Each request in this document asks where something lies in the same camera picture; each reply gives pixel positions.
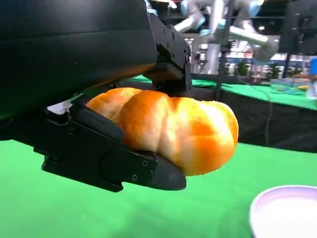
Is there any lilac plate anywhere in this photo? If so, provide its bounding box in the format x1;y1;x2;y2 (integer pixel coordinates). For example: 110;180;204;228
249;185;317;238

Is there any black fabric curtain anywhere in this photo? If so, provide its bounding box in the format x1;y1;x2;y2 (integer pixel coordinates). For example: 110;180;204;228
192;85;317;153

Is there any green cloth on background table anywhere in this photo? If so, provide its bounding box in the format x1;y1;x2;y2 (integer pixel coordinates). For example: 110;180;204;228
128;75;317;111

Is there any black monitor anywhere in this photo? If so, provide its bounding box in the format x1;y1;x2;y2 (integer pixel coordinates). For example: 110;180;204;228
279;0;317;79

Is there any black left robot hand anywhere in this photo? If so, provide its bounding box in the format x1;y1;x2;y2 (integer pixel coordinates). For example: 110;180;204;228
0;0;193;193

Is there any orange white toy bread roll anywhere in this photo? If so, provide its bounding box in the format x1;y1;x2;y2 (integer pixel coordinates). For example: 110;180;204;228
85;87;240;177

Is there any black stand pole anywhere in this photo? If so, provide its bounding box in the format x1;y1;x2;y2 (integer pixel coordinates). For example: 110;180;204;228
215;0;236;101

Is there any thin black floor cable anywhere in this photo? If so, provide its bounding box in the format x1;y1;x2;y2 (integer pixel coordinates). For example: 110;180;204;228
237;75;273;147

